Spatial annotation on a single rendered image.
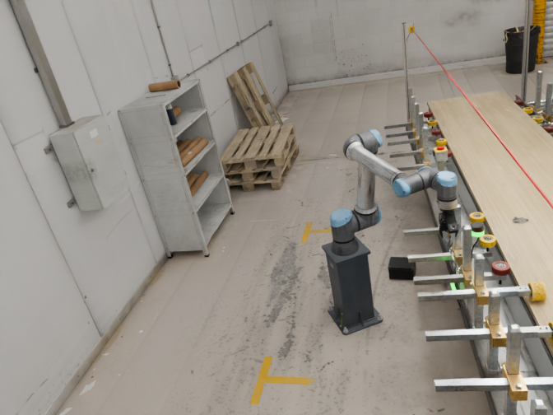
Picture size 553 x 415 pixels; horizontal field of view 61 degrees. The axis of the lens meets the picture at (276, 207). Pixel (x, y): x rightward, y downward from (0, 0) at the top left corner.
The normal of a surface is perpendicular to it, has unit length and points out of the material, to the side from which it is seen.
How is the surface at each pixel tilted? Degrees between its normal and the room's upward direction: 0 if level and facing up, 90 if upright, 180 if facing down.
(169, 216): 90
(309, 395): 0
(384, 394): 0
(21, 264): 90
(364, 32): 90
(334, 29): 90
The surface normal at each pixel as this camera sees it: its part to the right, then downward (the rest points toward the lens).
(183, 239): -0.22, 0.48
